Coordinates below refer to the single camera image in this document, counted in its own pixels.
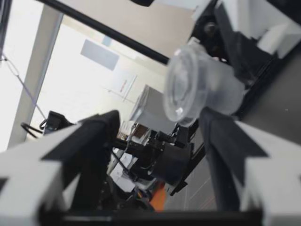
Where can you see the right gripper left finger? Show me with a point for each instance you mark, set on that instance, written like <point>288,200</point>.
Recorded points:
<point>47,153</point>

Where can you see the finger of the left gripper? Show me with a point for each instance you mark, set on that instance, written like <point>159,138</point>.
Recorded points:
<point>254,16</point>

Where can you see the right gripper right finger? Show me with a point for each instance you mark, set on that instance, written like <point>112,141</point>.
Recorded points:
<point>258,164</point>

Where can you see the clear plastic cup with lid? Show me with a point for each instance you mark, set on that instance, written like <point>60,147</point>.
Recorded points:
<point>202,82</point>

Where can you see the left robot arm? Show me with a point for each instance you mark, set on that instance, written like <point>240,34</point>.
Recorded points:
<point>169,160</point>

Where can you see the orange object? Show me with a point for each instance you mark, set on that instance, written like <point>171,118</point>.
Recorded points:
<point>158,197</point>

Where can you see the grey cabinet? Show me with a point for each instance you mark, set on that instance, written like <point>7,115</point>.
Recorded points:
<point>152,106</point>

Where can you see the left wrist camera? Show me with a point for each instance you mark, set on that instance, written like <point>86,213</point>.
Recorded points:
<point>207,28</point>

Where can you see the white wall poster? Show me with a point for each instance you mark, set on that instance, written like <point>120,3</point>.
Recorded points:
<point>123,86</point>

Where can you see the grey wall panel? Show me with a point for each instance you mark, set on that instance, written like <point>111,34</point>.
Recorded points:
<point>100,54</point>

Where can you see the black frame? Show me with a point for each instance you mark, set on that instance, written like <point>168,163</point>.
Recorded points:
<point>105,30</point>

